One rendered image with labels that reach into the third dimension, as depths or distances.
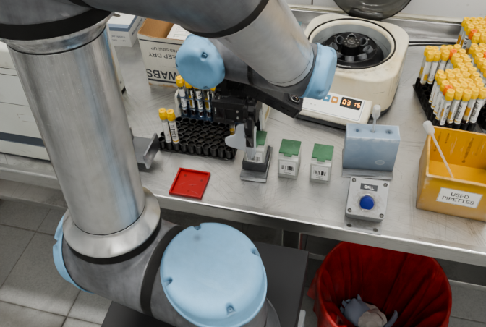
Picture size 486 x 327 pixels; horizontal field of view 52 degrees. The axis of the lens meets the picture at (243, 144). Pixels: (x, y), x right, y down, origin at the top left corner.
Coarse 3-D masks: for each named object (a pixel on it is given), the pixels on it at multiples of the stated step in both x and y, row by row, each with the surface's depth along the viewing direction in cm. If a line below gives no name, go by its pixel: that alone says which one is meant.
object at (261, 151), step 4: (256, 148) 100; (260, 148) 100; (264, 148) 100; (244, 152) 100; (256, 152) 100; (260, 152) 99; (264, 152) 100; (244, 156) 101; (256, 156) 101; (260, 156) 100; (264, 156) 101; (244, 160) 102; (248, 160) 102; (252, 160) 101; (256, 160) 101; (260, 160) 101; (264, 160) 101
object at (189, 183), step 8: (184, 168) 105; (176, 176) 104; (184, 176) 105; (192, 176) 104; (200, 176) 104; (208, 176) 103; (176, 184) 103; (184, 184) 103; (192, 184) 103; (200, 184) 103; (176, 192) 101; (184, 192) 102; (192, 192) 101; (200, 192) 101
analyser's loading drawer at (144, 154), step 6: (132, 138) 107; (138, 138) 108; (144, 138) 108; (156, 138) 106; (138, 144) 106; (144, 144) 106; (150, 144) 103; (156, 144) 106; (138, 150) 105; (144, 150) 105; (150, 150) 104; (156, 150) 107; (138, 156) 104; (144, 156) 102; (150, 156) 104; (138, 162) 103; (144, 162) 103; (150, 162) 105
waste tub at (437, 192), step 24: (432, 144) 100; (456, 144) 99; (480, 144) 97; (432, 168) 102; (456, 168) 102; (480, 168) 101; (432, 192) 92; (456, 192) 90; (480, 192) 88; (480, 216) 93
